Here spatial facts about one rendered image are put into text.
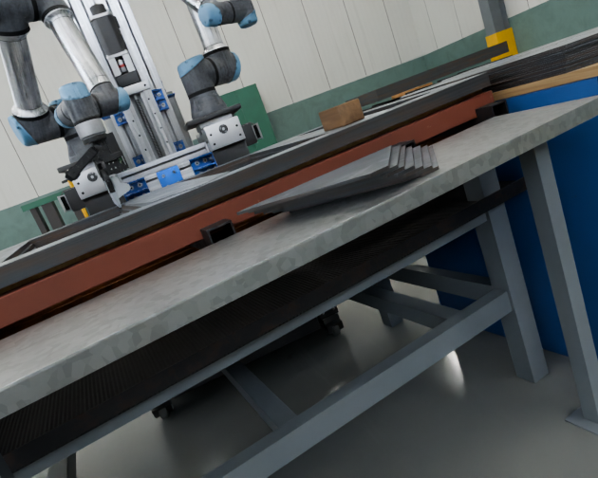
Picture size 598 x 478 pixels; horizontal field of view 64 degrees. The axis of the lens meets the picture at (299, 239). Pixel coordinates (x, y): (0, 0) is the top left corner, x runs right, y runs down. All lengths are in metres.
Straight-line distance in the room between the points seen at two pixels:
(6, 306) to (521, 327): 1.21
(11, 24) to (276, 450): 1.43
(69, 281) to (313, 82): 11.26
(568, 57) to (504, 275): 0.54
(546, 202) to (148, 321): 0.83
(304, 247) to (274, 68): 11.20
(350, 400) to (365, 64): 11.66
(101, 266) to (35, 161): 10.67
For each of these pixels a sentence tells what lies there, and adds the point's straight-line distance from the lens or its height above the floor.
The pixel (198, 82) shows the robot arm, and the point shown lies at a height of 1.16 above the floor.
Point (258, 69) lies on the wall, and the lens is 11.71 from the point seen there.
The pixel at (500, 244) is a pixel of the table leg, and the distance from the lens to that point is 1.35.
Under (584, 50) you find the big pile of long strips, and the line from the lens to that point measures 1.26.
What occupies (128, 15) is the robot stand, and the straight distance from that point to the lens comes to 2.24.
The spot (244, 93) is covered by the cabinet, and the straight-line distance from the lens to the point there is 10.90.
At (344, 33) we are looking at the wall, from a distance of 12.49.
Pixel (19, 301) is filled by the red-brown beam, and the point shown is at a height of 0.79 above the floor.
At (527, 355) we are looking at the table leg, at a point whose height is 0.09.
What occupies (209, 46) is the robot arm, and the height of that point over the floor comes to 1.29.
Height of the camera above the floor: 0.90
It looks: 13 degrees down
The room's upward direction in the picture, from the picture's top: 21 degrees counter-clockwise
